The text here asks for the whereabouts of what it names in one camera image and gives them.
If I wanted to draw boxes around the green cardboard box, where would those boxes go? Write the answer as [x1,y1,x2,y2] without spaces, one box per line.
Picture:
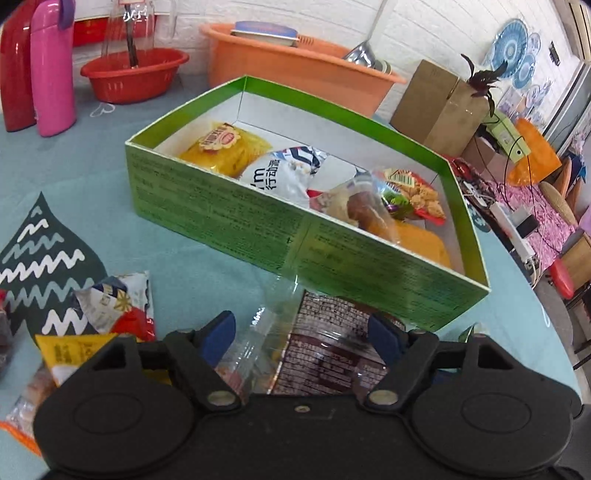
[124,76,491,332]

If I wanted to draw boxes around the white patterned snack packet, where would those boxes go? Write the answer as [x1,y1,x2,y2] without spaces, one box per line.
[74,271,157,342]

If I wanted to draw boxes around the clear jujube snack packet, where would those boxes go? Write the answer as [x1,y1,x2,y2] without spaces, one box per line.
[308,171,400,243]

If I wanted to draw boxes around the white power strip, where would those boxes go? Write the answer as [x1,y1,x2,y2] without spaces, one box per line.
[489,203,536,259]

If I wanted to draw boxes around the small cardboard box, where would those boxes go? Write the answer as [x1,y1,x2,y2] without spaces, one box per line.
[462,136,509,174]

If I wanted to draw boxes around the clear brown label snack packet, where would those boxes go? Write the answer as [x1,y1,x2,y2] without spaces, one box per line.
[249,276,409,397]

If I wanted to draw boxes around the dark red snack packet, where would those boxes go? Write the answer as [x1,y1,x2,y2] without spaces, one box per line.
[0,290,14,370]

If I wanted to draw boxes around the red stool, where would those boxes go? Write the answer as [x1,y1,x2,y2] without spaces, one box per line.
[549,258,578,301]

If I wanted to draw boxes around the yellow clear snack packet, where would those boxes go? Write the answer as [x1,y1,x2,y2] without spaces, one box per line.
[178,121,273,178]

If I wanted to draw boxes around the red thermos jug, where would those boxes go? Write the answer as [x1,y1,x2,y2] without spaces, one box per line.
[0,0,43,133]

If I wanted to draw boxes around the green shoe box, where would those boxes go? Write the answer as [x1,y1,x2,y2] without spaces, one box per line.
[485,113,532,160]

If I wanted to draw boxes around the grey cabinet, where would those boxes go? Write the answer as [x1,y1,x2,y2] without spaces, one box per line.
[545,60,591,155]

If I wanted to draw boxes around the large cardboard box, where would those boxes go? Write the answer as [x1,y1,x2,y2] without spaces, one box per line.
[390,60,490,158]

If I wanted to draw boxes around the yellow chips packet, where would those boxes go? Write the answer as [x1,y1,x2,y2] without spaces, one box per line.
[36,333,122,387]

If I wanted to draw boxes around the white wall pipe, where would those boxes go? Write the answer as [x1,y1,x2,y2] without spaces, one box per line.
[366,0,391,43]

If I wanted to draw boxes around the pink clear snack packet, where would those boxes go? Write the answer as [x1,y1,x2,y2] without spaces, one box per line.
[0,367,58,455]

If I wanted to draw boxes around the orange plastic basin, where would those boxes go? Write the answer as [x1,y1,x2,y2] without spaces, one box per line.
[199,23,407,118]

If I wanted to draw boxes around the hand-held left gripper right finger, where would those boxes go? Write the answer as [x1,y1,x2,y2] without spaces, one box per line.
[364,313,527,411]

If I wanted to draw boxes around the pink thermos bottle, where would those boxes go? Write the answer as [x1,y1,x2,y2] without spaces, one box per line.
[30,0,78,138]

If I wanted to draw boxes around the purple leaf plant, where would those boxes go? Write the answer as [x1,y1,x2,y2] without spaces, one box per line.
[462,53,509,116]

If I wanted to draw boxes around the orange bag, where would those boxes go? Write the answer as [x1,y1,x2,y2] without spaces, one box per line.
[505,117,561,188]

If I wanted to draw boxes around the red gold snack packet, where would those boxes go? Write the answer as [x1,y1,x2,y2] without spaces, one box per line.
[372,167,448,225]

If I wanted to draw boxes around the pink floral cloth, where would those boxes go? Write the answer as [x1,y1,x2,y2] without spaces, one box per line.
[485,180,578,273]

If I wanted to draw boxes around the white blue snack packet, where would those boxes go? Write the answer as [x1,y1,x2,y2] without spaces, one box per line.
[239,144,328,209]

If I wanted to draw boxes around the blue lid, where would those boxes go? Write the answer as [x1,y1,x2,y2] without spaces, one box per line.
[231,21,298,47]

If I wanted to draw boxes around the red tray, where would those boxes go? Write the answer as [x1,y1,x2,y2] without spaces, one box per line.
[74,18,110,47]

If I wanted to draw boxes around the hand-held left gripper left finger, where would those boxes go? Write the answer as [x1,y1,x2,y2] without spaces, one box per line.
[78,311,242,411]

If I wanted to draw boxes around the orange snack packet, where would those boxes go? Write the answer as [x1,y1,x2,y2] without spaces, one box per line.
[365,219,452,269]

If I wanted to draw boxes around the woven straw mat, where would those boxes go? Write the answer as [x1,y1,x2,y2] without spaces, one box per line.
[538,157,591,227]

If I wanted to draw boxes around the blue decorative wall plates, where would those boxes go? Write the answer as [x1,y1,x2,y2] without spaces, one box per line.
[489,18,555,90]

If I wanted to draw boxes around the glass pitcher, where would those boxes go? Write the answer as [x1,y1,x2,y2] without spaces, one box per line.
[102,0,178,70]

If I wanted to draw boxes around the red plastic basin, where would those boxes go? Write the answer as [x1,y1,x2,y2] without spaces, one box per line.
[81,46,190,104]

